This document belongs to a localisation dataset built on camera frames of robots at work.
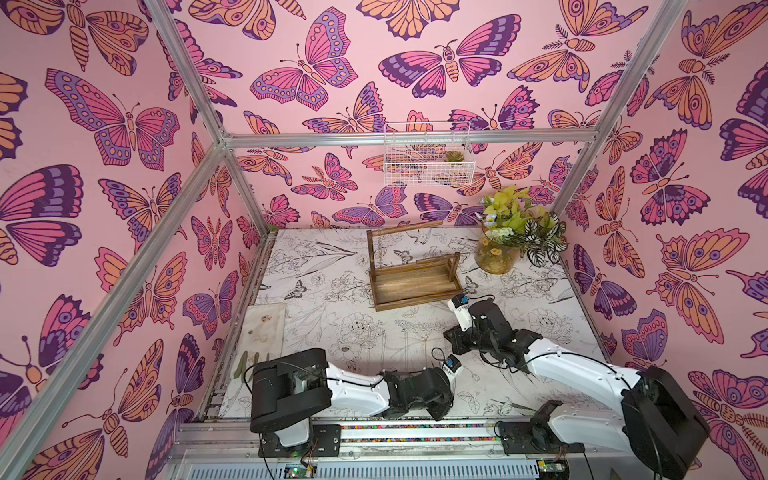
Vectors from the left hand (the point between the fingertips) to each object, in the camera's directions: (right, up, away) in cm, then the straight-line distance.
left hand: (456, 397), depth 78 cm
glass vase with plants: (+22, +47, +17) cm, 55 cm away
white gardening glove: (-56, +12, +12) cm, 59 cm away
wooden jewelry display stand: (-3, +29, +28) cm, 40 cm away
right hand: (-1, +16, +7) cm, 17 cm away
